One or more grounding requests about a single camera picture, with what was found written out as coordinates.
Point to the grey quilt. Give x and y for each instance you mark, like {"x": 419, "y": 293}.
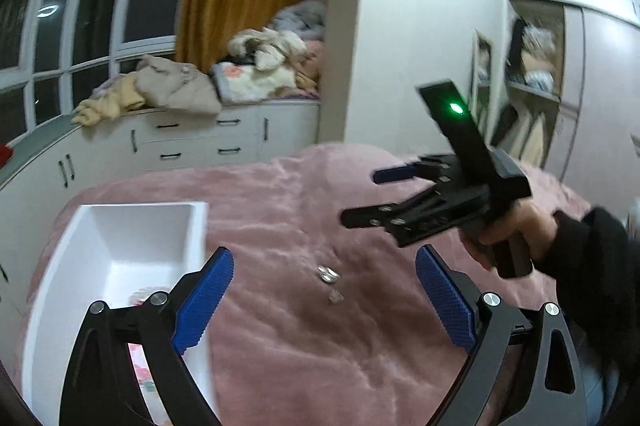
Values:
{"x": 300, "y": 16}

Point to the person's right forearm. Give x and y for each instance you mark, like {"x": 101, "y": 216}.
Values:
{"x": 590, "y": 266}

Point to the beige jacket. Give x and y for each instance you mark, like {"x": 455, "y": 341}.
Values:
{"x": 180, "y": 88}

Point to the person's right hand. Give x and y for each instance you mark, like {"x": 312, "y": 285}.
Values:
{"x": 532, "y": 223}

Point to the cream puffy jacket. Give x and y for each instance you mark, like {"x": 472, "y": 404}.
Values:
{"x": 270, "y": 48}

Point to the red cloth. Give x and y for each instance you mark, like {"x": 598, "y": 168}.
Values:
{"x": 4, "y": 156}

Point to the person's blue jeans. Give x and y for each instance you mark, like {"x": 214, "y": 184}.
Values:
{"x": 600, "y": 391}

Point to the folded clothes pile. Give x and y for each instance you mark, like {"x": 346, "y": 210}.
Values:
{"x": 537, "y": 56}

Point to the white wardrobe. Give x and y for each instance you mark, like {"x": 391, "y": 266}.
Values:
{"x": 600, "y": 81}

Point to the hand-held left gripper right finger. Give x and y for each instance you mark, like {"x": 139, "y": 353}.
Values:
{"x": 445, "y": 301}

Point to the white framed wall niche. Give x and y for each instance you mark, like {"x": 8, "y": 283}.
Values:
{"x": 482, "y": 76}

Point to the pale yellow garment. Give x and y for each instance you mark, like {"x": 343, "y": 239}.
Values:
{"x": 107, "y": 101}

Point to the white rectangular storage box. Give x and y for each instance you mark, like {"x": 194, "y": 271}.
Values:
{"x": 145, "y": 231}

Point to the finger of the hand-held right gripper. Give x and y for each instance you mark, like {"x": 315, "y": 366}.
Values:
{"x": 365, "y": 217}
{"x": 392, "y": 175}

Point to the hanging beige garment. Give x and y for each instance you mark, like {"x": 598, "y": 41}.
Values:
{"x": 525, "y": 136}

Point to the pink plush blanket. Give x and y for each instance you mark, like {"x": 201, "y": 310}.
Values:
{"x": 325, "y": 356}

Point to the white window seat cabinets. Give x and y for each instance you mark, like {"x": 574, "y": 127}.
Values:
{"x": 200, "y": 131}

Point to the white floral blanket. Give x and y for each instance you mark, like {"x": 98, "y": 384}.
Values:
{"x": 250, "y": 83}

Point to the pink fleece cloth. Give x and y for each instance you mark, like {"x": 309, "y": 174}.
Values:
{"x": 310, "y": 66}

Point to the small silver ornate charm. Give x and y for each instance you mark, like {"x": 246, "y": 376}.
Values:
{"x": 336, "y": 298}

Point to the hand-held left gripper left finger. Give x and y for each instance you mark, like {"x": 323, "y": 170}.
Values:
{"x": 205, "y": 301}

